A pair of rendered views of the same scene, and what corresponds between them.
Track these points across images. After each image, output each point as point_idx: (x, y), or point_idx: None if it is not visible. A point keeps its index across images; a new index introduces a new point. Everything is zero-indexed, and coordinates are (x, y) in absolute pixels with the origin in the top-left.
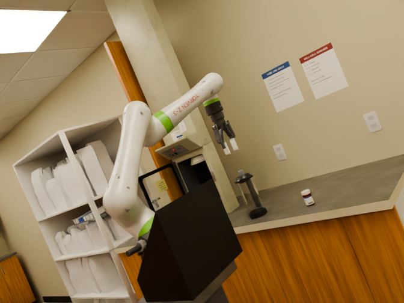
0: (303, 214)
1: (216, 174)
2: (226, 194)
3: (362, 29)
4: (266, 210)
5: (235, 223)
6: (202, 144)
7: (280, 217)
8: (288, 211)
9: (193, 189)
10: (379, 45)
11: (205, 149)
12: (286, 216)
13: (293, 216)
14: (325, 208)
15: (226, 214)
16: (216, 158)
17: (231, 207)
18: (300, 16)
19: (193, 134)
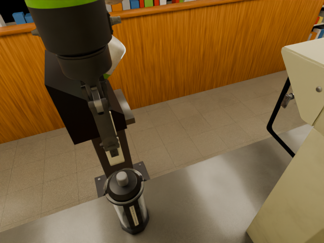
0: (35, 222)
1: (278, 195)
2: (263, 227)
3: None
4: (121, 227)
5: (158, 189)
6: (316, 123)
7: (74, 210)
8: (71, 230)
9: (44, 69)
10: None
11: (310, 145)
12: (64, 214)
13: (50, 214)
14: (0, 239)
15: (60, 117)
16: (320, 198)
17: (252, 234)
18: None
19: (317, 67)
